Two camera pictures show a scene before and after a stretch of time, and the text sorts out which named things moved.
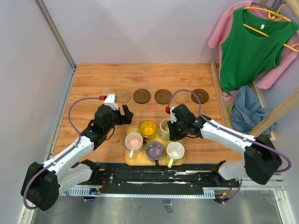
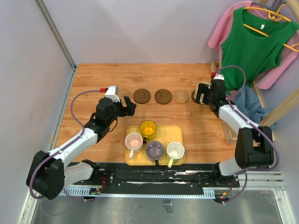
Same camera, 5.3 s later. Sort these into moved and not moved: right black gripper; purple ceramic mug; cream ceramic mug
Moved: cream ceramic mug; right black gripper
Not moved: purple ceramic mug
